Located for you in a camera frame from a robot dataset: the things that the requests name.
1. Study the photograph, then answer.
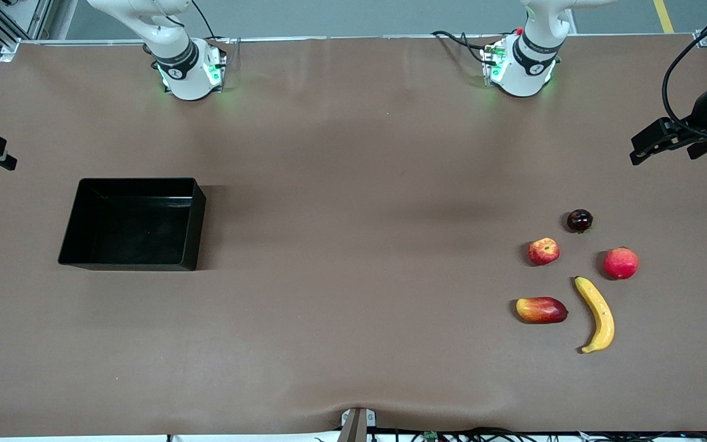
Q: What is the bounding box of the black plastic box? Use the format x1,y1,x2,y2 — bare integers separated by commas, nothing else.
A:
58,178,207,271

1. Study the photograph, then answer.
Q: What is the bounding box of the small red yellow apple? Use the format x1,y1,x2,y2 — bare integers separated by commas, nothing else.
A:
528,238,561,266

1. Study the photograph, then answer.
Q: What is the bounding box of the yellow banana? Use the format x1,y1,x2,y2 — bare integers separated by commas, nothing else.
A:
574,276,616,354

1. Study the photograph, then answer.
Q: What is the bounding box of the round red apple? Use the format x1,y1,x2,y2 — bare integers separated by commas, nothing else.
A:
603,247,640,281

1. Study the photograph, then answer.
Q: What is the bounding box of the dark purple plum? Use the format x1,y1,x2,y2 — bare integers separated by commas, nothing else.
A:
567,209,594,234

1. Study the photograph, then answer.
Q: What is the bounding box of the red yellow mango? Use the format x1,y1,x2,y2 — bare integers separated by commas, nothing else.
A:
516,297,569,324

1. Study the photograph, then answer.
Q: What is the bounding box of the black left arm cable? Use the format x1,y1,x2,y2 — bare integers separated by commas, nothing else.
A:
662,0,707,126

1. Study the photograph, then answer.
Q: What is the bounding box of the black base cable bundle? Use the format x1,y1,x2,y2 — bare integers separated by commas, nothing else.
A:
431,29,514,66

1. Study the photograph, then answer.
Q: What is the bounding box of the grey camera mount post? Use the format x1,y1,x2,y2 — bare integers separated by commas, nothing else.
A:
336,407,378,442

